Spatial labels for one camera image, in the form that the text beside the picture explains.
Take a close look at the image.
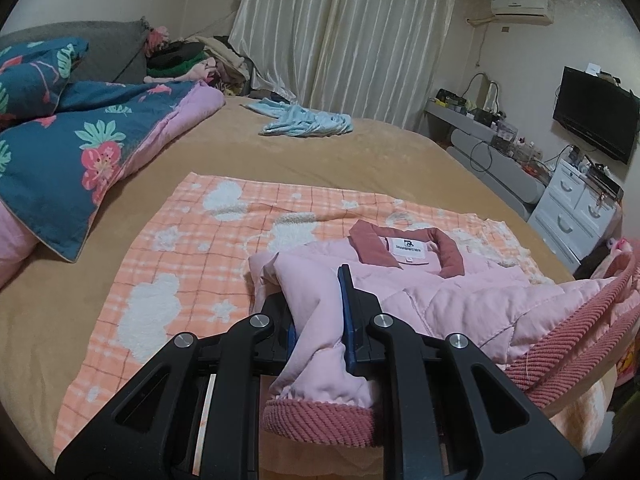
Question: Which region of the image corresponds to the tan bed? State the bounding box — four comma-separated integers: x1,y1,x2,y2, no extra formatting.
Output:
0,95,581,480

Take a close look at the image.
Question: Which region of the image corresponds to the pink quilted jacket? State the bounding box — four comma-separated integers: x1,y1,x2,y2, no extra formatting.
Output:
248,220,640,448

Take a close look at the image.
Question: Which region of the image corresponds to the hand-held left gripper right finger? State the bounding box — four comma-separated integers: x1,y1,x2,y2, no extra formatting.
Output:
337,264,586,480

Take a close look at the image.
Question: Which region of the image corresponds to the white air conditioner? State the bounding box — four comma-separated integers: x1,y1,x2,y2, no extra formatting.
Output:
490,0,555,26

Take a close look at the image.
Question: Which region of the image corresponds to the blue floral quilt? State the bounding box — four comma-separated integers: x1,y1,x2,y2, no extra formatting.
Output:
0,80,227,291

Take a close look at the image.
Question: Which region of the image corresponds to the cream curtain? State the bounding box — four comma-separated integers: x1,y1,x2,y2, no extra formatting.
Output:
227,0,461,133

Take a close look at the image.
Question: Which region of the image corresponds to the clutter of small desk items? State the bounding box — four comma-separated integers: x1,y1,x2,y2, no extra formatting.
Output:
435,87,551,171

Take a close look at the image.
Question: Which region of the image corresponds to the white drawer cabinet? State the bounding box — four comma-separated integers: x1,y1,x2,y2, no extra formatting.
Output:
527,159,623,275

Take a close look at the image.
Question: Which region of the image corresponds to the blue floral pillow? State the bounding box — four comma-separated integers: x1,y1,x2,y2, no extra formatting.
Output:
0,36,90,133

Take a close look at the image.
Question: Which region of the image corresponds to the pile of clothes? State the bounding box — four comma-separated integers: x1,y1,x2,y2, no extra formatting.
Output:
144,25,256,97

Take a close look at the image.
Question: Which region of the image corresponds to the black television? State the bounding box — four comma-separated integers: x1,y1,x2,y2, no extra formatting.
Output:
552,66,640,165

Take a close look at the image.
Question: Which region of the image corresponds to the grey desk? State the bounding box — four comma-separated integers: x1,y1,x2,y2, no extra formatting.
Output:
425,97,547,221

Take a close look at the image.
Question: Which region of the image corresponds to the grey pillow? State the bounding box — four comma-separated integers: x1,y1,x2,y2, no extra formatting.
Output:
0,17,151,86

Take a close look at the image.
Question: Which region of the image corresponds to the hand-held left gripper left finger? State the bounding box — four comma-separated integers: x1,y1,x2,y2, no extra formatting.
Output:
55,292,301,480

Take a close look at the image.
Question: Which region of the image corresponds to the light blue cloth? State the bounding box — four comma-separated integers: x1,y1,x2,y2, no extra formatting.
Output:
240,98,355,138

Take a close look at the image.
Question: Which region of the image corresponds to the pink printed cloth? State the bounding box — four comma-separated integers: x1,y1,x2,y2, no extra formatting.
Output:
602,236,640,388

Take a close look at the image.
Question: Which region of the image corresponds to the orange checked blanket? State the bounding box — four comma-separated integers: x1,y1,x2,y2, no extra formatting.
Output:
52,172,616,476

